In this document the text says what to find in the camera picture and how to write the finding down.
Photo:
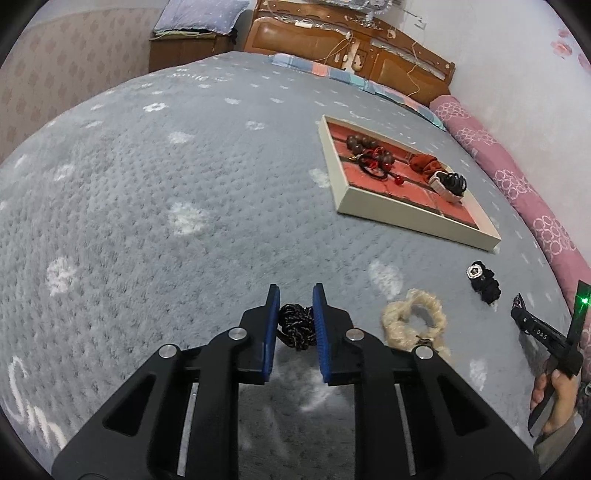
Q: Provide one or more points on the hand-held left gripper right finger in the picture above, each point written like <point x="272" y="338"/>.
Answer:
<point x="321" y="332"/>

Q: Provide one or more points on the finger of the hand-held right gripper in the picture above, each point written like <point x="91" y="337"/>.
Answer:
<point x="538" y="332"/>

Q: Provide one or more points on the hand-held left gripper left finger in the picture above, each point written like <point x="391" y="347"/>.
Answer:
<point x="270" y="332"/>

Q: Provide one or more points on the white box with red lining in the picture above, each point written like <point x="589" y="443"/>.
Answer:
<point x="369" y="203"/>

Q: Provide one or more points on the orange scrunchie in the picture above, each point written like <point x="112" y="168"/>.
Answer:
<point x="422" y="165"/>

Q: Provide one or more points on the person's right forearm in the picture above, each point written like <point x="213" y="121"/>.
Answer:
<point x="561" y="441"/>

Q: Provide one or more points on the person's right hand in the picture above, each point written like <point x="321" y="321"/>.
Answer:
<point x="565" y="399"/>

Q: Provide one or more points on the black scrunchie with ornament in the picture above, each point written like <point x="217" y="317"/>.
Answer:
<point x="487" y="284"/>

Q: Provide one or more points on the cream fluffy scrunchie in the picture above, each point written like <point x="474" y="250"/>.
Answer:
<point x="397" y="323"/>

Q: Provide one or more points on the pink patterned bolster pillow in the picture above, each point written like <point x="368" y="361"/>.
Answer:
<point x="508" y="170"/>

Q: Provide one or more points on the plain black scrunchie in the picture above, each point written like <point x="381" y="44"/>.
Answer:
<point x="455" y="183"/>

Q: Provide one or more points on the black and white scrunchie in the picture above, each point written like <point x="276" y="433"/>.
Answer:
<point x="436" y="182"/>

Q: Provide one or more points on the grey patterned blanket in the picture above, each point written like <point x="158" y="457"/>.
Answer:
<point x="138" y="207"/>

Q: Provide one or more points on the checkered bed sheet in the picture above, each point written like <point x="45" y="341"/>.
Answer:
<point x="323" y="69"/>

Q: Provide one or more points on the brown wooden headboard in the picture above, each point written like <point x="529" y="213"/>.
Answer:
<point x="286" y="39"/>

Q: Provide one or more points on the purple dotted pillow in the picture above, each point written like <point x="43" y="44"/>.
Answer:
<point x="198" y="16"/>

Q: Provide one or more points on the pink flower wall sticker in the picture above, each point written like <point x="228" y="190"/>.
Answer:
<point x="561" y="46"/>

